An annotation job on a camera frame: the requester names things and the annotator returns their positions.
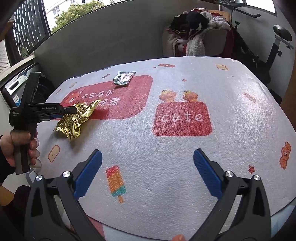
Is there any gold foil wrapper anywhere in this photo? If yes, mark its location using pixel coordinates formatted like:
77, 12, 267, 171
54, 99, 101, 141

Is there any green red snack packet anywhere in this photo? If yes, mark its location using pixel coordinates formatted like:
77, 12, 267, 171
113, 71, 136, 86

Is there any person's left hand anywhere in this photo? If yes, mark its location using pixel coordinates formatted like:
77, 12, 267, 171
1, 130, 40, 167

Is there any grey washing machine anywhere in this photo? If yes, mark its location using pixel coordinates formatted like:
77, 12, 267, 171
1, 62, 55, 108

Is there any geometric pattern folded mat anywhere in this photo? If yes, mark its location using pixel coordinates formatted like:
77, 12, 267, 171
89, 200, 295, 240

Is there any white perforated air purifier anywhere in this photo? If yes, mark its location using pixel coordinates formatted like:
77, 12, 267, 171
0, 40, 11, 74

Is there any white cartoon foam mat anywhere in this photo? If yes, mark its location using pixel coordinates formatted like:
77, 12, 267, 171
38, 57, 295, 240

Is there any chair piled with clothes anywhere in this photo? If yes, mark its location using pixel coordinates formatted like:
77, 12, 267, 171
162, 8, 234, 58

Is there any black exercise bike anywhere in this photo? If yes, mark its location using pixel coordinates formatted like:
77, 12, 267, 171
215, 0, 295, 85

